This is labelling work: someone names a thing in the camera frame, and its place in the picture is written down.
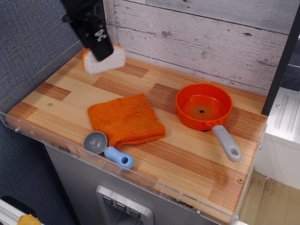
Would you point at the orange toy pan grey handle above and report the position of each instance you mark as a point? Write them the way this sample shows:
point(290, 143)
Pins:
point(204, 106)

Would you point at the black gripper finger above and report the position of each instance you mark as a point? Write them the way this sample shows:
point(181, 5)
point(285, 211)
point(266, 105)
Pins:
point(93, 34)

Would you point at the grey toy fridge cabinet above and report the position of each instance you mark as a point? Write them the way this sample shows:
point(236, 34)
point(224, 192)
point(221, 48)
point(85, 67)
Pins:
point(80, 181)

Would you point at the clear acrylic guard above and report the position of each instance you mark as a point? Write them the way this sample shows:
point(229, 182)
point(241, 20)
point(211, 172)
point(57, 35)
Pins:
point(24, 65)

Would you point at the toy bread slice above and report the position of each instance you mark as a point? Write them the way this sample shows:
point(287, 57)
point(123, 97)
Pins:
point(92, 66)

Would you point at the right dark grey post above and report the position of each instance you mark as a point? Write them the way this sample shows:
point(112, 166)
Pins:
point(283, 63)

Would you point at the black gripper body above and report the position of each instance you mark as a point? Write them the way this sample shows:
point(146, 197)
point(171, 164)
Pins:
point(86, 11)

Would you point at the grey scoop blue handle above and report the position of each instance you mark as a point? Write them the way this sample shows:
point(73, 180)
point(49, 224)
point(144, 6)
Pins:
point(96, 143)

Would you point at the yellow object at corner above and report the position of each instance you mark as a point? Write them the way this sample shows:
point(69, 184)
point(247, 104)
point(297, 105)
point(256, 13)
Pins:
point(28, 220)

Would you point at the white grooved board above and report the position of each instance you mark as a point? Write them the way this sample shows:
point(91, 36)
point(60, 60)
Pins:
point(284, 117)

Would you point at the orange knitted cloth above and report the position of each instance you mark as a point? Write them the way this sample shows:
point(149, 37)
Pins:
point(126, 121)

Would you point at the silver dispenser panel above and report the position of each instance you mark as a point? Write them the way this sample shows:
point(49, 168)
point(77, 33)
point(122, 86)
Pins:
point(120, 210)

